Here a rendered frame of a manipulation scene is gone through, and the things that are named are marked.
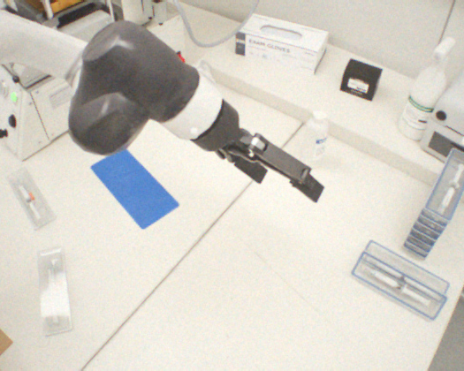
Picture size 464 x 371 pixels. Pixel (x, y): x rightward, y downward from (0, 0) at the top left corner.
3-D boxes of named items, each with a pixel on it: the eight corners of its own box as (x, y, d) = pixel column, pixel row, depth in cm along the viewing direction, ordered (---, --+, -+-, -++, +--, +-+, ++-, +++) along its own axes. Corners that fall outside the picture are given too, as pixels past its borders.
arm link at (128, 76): (110, 134, 68) (109, 180, 61) (39, 87, 60) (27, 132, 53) (196, 56, 61) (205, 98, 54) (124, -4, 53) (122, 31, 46)
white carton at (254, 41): (251, 33, 130) (252, 11, 124) (325, 52, 124) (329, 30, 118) (234, 54, 123) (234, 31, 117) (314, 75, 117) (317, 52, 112)
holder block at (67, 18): (70, -10, 115) (68, -19, 113) (109, 13, 106) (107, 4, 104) (17, 14, 107) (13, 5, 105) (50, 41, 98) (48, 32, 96)
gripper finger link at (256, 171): (235, 166, 77) (232, 165, 77) (261, 185, 81) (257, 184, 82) (244, 150, 77) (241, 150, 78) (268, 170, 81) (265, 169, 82)
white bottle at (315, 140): (296, 163, 103) (304, 117, 92) (304, 150, 106) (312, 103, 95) (316, 171, 102) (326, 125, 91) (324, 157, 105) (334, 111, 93)
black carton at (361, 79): (346, 78, 117) (350, 57, 111) (377, 89, 114) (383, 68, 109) (338, 90, 113) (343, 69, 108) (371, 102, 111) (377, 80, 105)
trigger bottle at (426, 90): (406, 113, 108) (436, 28, 89) (434, 128, 105) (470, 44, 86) (391, 131, 104) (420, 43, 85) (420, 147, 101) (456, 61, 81)
